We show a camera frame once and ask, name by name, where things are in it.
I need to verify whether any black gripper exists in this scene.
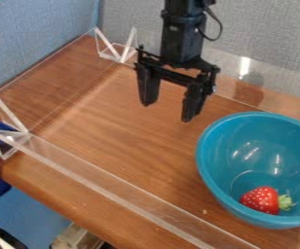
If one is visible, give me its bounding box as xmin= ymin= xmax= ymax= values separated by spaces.
xmin=134 ymin=47 xmax=221 ymax=123

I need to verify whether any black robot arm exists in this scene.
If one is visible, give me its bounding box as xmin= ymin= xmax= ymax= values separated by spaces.
xmin=134 ymin=0 xmax=223 ymax=122

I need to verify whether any blue plastic bowl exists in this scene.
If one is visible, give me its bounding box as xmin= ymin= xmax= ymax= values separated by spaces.
xmin=195 ymin=112 xmax=300 ymax=230

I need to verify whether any red strawberry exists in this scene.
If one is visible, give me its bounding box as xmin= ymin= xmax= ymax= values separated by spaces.
xmin=239 ymin=186 xmax=294 ymax=215

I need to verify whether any clear acrylic barrier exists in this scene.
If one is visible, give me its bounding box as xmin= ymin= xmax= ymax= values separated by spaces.
xmin=0 ymin=34 xmax=300 ymax=249

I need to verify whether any beige object under table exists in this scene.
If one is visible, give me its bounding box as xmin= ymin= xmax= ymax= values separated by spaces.
xmin=51 ymin=223 xmax=104 ymax=249

